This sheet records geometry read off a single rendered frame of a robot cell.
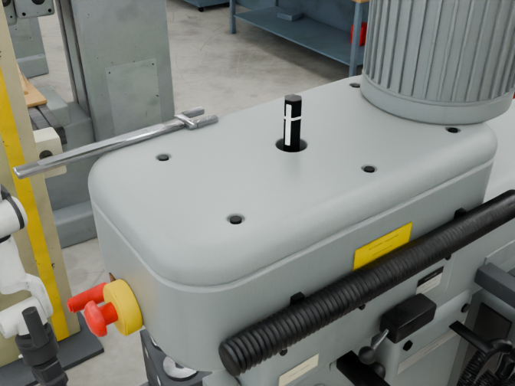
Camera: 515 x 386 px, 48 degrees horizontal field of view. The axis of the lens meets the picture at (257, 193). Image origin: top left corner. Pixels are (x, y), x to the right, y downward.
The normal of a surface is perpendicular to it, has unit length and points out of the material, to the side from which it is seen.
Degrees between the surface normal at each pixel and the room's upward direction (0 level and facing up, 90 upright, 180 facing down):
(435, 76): 90
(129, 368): 0
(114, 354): 0
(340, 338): 90
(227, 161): 0
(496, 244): 90
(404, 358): 90
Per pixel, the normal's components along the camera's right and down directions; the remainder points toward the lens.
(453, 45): -0.21, 0.54
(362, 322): 0.58, 0.44
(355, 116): 0.00, -0.84
